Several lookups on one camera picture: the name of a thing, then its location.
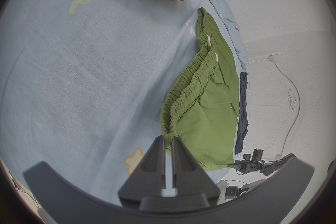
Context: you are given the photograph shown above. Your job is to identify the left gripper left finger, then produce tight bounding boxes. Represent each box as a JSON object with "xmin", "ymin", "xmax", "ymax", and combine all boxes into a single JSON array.
[{"xmin": 118, "ymin": 136, "xmax": 166, "ymax": 202}]

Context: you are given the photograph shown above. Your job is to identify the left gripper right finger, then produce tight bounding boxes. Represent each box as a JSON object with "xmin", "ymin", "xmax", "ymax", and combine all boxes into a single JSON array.
[{"xmin": 172, "ymin": 137, "xmax": 219, "ymax": 202}]

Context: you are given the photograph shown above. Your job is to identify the green shorts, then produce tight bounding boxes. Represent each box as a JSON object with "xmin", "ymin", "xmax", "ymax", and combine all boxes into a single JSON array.
[{"xmin": 160, "ymin": 7, "xmax": 240, "ymax": 172}]

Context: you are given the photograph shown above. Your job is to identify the dark blue garment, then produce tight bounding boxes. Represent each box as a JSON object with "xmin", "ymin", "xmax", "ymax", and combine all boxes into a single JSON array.
[{"xmin": 234, "ymin": 72, "xmax": 249, "ymax": 155}]

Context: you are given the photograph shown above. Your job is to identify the pale blue quilt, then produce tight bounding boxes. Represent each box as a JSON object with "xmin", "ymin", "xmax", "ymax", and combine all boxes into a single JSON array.
[{"xmin": 207, "ymin": 0, "xmax": 249, "ymax": 74}]

